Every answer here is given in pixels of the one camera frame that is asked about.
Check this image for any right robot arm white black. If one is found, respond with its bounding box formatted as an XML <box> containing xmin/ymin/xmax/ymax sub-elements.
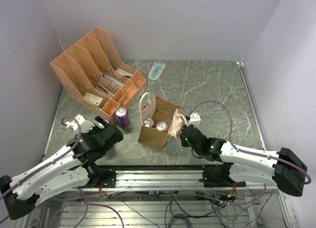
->
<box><xmin>180</xmin><ymin>125</ymin><xmax>307</xmax><ymax>197</ymax></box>

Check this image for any blue white blister pack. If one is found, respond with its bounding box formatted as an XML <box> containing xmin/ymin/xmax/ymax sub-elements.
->
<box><xmin>148</xmin><ymin>61</ymin><xmax>166</xmax><ymax>80</ymax></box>

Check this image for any white red box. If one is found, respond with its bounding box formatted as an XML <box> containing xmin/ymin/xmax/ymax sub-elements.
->
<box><xmin>83</xmin><ymin>92</ymin><xmax>105</xmax><ymax>108</ymax></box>

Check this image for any purple cable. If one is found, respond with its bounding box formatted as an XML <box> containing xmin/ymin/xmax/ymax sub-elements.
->
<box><xmin>186</xmin><ymin>100</ymin><xmax>312</xmax><ymax>206</ymax></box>
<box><xmin>0</xmin><ymin>115</ymin><xmax>109</xmax><ymax>228</ymax></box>

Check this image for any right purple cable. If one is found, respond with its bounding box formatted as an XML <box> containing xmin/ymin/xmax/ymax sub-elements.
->
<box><xmin>186</xmin><ymin>100</ymin><xmax>312</xmax><ymax>206</ymax></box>

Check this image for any red soda can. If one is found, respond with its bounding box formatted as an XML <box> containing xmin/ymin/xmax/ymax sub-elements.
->
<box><xmin>143</xmin><ymin>118</ymin><xmax>156</xmax><ymax>128</ymax></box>
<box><xmin>156</xmin><ymin>121</ymin><xmax>168</xmax><ymax>133</ymax></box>

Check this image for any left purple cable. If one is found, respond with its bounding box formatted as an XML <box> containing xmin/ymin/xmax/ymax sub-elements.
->
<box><xmin>0</xmin><ymin>115</ymin><xmax>109</xmax><ymax>228</ymax></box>

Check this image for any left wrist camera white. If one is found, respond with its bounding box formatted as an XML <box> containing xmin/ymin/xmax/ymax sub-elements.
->
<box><xmin>65</xmin><ymin>114</ymin><xmax>94</xmax><ymax>133</ymax></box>

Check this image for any canvas bag brown printed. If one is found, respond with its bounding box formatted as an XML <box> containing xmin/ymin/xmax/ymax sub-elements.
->
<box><xmin>138</xmin><ymin>92</ymin><xmax>187</xmax><ymax>150</ymax></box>

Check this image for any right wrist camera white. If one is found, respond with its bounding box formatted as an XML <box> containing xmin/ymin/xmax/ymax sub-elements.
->
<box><xmin>186</xmin><ymin>112</ymin><xmax>201</xmax><ymax>128</ymax></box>

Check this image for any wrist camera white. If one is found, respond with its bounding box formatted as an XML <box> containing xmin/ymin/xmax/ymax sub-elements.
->
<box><xmin>186</xmin><ymin>112</ymin><xmax>201</xmax><ymax>128</ymax></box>
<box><xmin>65</xmin><ymin>114</ymin><xmax>94</xmax><ymax>133</ymax></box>

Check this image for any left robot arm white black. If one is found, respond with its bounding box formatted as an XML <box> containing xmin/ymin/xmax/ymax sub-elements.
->
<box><xmin>0</xmin><ymin>114</ymin><xmax>123</xmax><ymax>220</ymax></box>

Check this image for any orange plastic file organizer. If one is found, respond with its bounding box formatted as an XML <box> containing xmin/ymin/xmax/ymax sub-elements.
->
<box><xmin>50</xmin><ymin>28</ymin><xmax>146</xmax><ymax>123</ymax></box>

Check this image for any white box in organizer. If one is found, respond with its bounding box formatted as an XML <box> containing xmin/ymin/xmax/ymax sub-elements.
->
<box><xmin>116</xmin><ymin>68</ymin><xmax>133</xmax><ymax>78</ymax></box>

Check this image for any aluminium mounting rail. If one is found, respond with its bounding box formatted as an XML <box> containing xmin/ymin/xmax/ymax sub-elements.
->
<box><xmin>27</xmin><ymin>168</ymin><xmax>287</xmax><ymax>191</ymax></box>

